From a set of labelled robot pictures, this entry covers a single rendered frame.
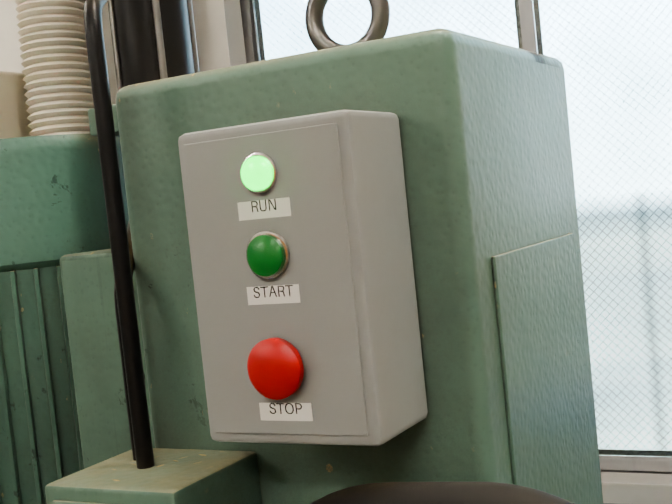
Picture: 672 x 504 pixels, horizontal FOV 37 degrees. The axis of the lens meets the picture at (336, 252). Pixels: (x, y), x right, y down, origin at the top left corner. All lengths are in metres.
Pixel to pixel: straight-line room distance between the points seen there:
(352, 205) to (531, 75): 0.21
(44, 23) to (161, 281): 1.73
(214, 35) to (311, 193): 1.78
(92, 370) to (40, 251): 0.09
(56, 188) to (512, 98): 0.33
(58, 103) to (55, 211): 1.54
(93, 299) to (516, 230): 0.29
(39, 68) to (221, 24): 0.40
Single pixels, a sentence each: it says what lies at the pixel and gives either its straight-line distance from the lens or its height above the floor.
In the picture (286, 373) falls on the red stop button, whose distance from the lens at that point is 0.49.
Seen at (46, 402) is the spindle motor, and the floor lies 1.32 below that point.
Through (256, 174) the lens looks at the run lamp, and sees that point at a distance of 0.49.
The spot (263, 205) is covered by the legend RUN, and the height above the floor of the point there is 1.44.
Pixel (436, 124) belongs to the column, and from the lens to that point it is 0.52.
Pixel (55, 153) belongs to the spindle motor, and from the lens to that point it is 0.74.
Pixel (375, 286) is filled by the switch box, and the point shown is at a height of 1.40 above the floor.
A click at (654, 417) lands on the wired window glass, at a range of 2.02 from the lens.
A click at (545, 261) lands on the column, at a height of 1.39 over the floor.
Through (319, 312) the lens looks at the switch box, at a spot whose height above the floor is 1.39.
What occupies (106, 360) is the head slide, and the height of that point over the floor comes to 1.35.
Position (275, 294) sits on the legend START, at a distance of 0.49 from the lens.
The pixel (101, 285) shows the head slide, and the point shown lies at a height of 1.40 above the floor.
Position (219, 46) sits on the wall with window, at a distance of 2.24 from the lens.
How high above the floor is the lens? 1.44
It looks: 3 degrees down
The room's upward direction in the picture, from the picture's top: 6 degrees counter-clockwise
